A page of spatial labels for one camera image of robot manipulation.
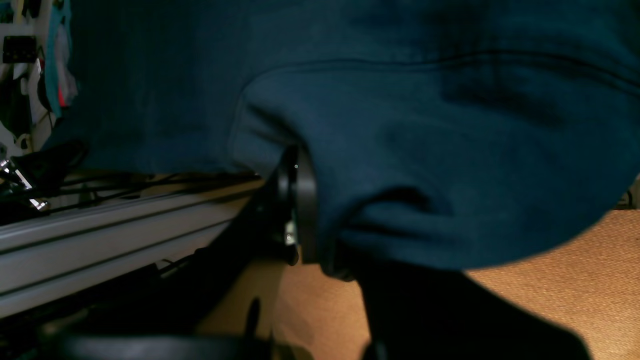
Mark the dark blue T-shirt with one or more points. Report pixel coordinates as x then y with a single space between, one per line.
453 134

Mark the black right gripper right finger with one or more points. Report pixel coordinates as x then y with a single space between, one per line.
417 312

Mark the aluminium frame rail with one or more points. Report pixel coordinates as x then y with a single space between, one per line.
46 259

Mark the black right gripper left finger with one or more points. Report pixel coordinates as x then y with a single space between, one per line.
229 287

